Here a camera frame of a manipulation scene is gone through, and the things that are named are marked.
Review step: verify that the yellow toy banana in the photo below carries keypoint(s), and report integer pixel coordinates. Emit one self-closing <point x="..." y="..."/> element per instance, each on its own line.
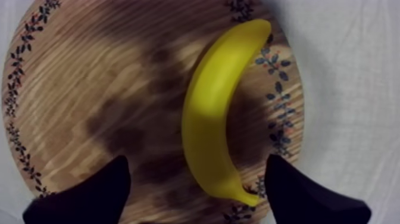
<point x="212" y="119"/>

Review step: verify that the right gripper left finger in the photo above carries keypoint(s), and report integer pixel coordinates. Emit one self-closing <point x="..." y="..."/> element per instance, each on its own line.
<point x="93" y="197"/>

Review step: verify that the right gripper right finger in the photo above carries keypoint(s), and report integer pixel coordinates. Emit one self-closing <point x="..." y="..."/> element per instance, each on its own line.
<point x="300" y="197"/>

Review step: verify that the round wooden board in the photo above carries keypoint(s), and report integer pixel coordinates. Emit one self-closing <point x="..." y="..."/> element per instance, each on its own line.
<point x="93" y="94"/>

